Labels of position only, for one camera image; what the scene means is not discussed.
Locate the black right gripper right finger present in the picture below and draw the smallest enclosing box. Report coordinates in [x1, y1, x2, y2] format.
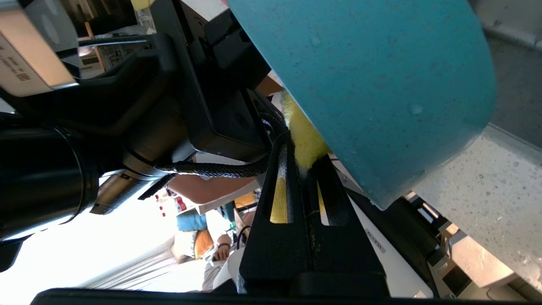
[304, 155, 390, 297]

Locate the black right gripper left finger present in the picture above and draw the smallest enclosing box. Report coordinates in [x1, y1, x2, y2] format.
[239, 131, 315, 296]

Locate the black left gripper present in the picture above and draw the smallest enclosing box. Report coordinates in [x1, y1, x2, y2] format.
[152, 0, 276, 164]

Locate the yellow green sponge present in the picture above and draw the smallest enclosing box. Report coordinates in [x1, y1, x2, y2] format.
[271, 91, 332, 224]

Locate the teal bowl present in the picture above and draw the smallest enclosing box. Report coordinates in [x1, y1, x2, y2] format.
[227, 0, 497, 211]

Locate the white black robot base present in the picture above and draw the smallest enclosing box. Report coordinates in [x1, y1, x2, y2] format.
[326, 186, 542, 299]

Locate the stainless steel sink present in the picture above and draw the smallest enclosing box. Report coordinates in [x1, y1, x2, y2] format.
[466, 0, 542, 149]

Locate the orange cushion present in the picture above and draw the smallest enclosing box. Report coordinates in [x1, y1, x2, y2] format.
[195, 229, 215, 259]

